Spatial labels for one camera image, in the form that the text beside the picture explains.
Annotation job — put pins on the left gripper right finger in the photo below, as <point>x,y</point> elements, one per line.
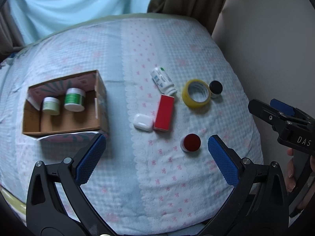
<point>258,203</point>

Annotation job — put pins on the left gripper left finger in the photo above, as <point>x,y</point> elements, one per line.
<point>56,204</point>

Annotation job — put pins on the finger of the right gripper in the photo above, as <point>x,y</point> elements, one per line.
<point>276,119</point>
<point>282,107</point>

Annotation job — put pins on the black lid small jar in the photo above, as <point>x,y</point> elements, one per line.
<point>216,88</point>

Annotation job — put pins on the yellow tape roll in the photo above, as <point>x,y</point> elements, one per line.
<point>196,94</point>

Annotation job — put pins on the red lid small jar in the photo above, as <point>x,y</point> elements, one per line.
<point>191,143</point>

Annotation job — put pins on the cardboard box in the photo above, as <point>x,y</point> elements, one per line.
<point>67,126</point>

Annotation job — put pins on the small light green jar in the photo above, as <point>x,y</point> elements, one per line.
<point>51,106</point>

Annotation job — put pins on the red rectangular box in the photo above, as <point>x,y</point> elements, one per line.
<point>164,113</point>

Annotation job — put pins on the white jar green label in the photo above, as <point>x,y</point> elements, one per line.
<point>74,100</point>

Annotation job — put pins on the white pill bottle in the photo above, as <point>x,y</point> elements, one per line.
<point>163,81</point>

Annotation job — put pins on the white earbuds case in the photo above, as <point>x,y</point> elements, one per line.
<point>143,122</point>

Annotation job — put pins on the person's right hand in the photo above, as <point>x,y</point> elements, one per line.
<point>289,180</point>

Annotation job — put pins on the patterned blue bed sheet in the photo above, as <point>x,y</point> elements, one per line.
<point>144,183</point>

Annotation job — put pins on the left brown curtain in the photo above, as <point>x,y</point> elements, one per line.
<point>11,38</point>

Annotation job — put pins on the light blue hanging sheet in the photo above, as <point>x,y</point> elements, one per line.
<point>37,19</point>

